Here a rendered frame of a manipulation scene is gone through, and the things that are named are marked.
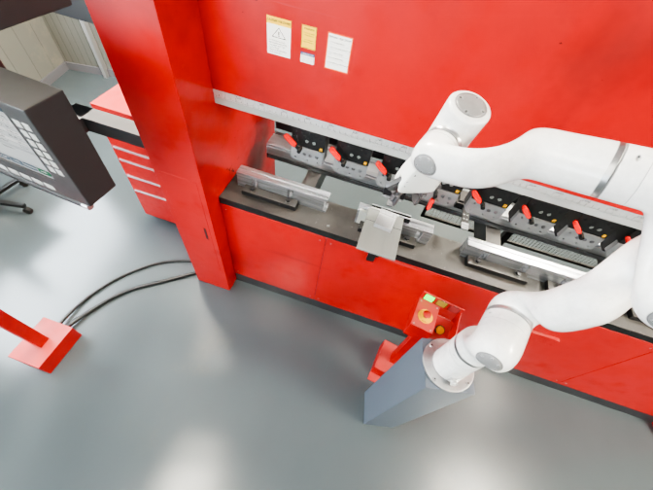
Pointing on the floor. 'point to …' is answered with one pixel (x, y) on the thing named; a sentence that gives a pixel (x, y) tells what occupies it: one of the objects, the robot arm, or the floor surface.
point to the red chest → (134, 159)
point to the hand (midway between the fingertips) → (405, 197)
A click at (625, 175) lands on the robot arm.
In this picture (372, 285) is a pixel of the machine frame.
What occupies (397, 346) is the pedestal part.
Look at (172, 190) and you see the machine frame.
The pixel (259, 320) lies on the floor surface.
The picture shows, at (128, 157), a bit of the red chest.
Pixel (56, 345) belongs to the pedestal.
